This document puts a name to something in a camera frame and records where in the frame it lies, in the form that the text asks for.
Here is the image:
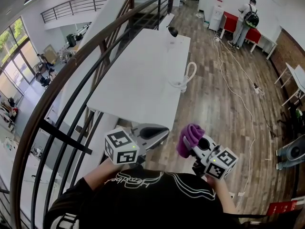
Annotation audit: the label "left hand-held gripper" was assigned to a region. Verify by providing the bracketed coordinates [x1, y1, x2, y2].
[104, 124, 170, 166]

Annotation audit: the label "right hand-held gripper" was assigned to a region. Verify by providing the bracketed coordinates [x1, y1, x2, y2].
[183, 134, 239, 181]

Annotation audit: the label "purple cloth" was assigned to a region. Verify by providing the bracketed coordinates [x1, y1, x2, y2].
[176, 123, 205, 159]

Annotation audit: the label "white camera cable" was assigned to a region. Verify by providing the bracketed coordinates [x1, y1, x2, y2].
[168, 62, 198, 93]

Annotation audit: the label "white dome camera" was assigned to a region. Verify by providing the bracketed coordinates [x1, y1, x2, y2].
[166, 26, 179, 53]

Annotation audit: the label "person's right forearm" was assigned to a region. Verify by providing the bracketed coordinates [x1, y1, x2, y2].
[206, 175, 236, 214]

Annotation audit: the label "person's left forearm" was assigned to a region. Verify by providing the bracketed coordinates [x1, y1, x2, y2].
[83, 160, 124, 190]

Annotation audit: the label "white table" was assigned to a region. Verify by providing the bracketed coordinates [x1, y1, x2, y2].
[86, 28, 191, 131]

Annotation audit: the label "person's black t-shirt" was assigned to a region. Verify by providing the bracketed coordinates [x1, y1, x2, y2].
[42, 168, 239, 229]

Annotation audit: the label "red sign board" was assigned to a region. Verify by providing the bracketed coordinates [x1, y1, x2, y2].
[266, 200, 299, 216]

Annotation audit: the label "dark metal railing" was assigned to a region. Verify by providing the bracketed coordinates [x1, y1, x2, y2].
[9, 0, 177, 229]

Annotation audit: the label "red and white desk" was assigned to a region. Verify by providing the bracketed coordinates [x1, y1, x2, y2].
[220, 10, 278, 60]

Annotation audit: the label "black bin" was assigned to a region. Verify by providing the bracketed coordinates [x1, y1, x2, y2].
[66, 33, 77, 48]

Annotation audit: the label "white water dispenser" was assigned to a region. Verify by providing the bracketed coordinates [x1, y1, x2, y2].
[208, 5, 224, 32]

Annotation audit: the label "cardboard box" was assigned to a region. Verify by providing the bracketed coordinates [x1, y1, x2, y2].
[44, 44, 58, 62]

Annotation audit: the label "black backpack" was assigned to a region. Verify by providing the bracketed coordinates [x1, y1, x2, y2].
[243, 5, 260, 29]

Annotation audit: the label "curved balcony railing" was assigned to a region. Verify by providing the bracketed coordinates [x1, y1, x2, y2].
[40, 0, 120, 24]

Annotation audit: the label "glass entrance doors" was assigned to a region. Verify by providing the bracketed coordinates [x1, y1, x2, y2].
[0, 17, 39, 97]

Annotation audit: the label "white power cable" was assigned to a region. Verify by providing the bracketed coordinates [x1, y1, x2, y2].
[213, 30, 266, 212]

